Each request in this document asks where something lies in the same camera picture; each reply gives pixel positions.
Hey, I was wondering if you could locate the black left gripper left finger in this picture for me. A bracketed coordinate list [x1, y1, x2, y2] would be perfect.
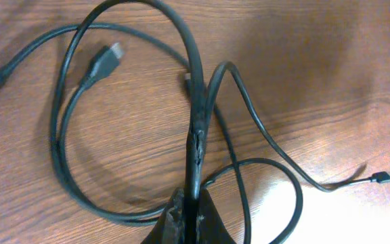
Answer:
[142, 188, 185, 244]

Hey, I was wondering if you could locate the thick black HDMI cable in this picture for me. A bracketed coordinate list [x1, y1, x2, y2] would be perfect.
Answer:
[49, 0, 209, 244]

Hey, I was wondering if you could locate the thin black USB cable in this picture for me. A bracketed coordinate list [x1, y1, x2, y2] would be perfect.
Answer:
[0, 22, 390, 244]

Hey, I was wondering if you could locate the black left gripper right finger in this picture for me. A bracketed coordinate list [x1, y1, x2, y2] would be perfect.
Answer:
[196, 189, 236, 244]

